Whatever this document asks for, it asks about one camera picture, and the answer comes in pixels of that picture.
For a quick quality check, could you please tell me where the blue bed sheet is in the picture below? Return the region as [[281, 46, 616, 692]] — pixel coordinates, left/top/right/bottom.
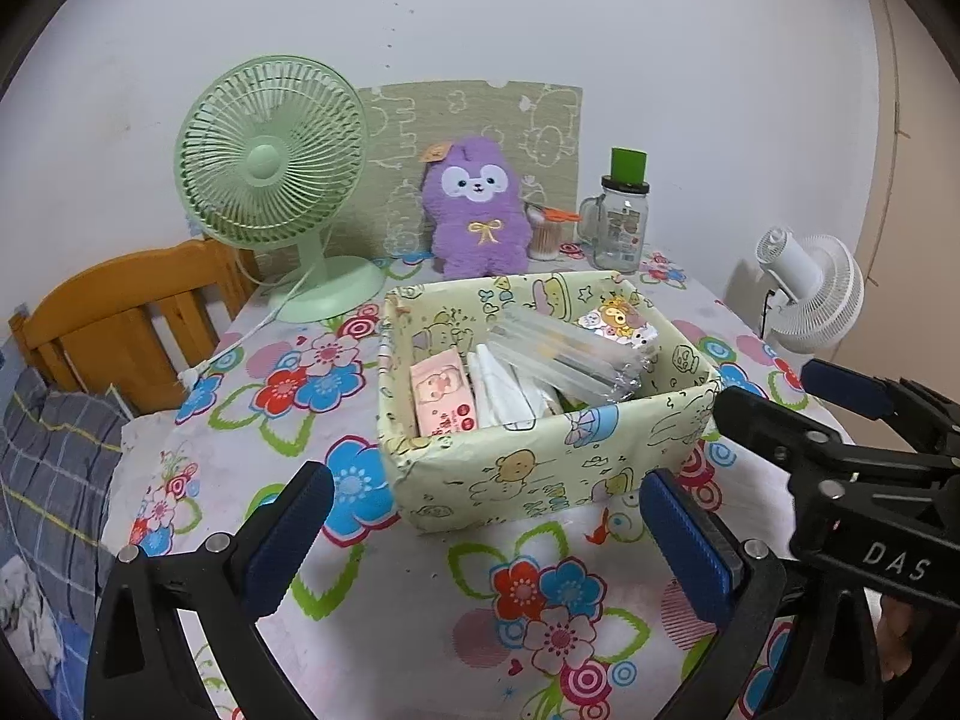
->
[[0, 600, 98, 720]]

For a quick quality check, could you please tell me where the yellow printed storage box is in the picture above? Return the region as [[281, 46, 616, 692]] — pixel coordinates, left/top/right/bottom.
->
[[377, 272, 722, 533]]

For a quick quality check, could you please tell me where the cartoon sticker pack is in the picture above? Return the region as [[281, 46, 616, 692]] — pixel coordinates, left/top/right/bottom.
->
[[577, 298, 661, 361]]

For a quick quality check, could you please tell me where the white fan power cable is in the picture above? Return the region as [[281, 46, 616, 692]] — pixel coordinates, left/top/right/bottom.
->
[[180, 270, 316, 383]]

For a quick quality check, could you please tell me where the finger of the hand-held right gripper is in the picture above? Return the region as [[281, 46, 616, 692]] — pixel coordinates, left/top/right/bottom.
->
[[712, 386, 886, 492], [799, 358, 960, 458]]

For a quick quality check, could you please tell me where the printed cardboard board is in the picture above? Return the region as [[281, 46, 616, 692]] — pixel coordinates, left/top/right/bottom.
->
[[356, 79, 582, 260]]

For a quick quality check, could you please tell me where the grey plaid pillow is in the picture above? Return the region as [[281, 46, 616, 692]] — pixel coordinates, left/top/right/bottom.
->
[[0, 367, 132, 631]]

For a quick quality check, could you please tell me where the floral tablecloth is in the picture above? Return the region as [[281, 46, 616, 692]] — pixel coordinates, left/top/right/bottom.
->
[[105, 240, 886, 720]]

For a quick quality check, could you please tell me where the pink wet wipes pack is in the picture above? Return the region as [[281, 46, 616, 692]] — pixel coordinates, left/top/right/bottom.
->
[[409, 349, 481, 437]]

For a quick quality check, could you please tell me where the beige door frame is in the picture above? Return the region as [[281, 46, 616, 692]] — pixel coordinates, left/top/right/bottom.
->
[[855, 0, 960, 331]]

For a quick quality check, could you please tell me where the crumpled white cloth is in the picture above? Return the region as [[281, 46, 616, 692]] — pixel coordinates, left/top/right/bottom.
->
[[0, 555, 65, 691]]

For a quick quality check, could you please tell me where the white standing fan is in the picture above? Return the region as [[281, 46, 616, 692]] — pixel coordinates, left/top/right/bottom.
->
[[754, 225, 865, 353]]

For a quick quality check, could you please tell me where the white cloth pack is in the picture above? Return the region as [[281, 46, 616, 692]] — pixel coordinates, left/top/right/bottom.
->
[[466, 345, 560, 428]]

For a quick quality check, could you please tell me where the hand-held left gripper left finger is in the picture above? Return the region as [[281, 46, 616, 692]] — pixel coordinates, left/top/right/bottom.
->
[[84, 461, 335, 720]]

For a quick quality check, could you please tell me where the person's right hand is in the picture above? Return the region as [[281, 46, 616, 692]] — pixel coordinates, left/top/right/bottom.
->
[[876, 591, 913, 691]]

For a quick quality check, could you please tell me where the purple plush toy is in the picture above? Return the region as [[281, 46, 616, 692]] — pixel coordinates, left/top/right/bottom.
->
[[420, 136, 530, 276]]

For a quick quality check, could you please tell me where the glass jar with green lid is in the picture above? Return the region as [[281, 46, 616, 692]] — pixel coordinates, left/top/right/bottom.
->
[[579, 148, 652, 275]]

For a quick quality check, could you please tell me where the green desk fan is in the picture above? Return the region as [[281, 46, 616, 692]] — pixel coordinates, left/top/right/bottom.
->
[[172, 54, 387, 323]]

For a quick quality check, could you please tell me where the wooden bed headboard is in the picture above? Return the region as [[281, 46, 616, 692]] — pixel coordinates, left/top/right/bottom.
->
[[9, 238, 260, 415]]

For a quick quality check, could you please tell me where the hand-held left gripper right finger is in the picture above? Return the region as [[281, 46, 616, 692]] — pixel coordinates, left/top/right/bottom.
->
[[639, 467, 886, 720]]

